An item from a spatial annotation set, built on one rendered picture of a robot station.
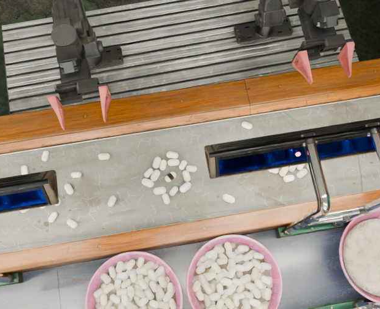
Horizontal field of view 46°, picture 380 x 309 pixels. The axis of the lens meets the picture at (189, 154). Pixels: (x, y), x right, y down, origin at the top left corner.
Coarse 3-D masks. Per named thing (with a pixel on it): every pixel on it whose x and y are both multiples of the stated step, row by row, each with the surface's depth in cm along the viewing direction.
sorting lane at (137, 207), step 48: (96, 144) 138; (144, 144) 139; (192, 144) 139; (96, 192) 134; (144, 192) 134; (192, 192) 134; (240, 192) 135; (288, 192) 135; (336, 192) 135; (0, 240) 130; (48, 240) 130
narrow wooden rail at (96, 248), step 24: (240, 216) 130; (264, 216) 130; (288, 216) 130; (96, 240) 128; (120, 240) 128; (144, 240) 128; (168, 240) 128; (192, 240) 129; (0, 264) 126; (24, 264) 126; (48, 264) 126
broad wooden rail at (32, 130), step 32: (352, 64) 144; (128, 96) 141; (160, 96) 140; (192, 96) 141; (224, 96) 141; (256, 96) 141; (288, 96) 141; (320, 96) 142; (352, 96) 143; (0, 128) 137; (32, 128) 137; (96, 128) 137; (128, 128) 138; (160, 128) 140
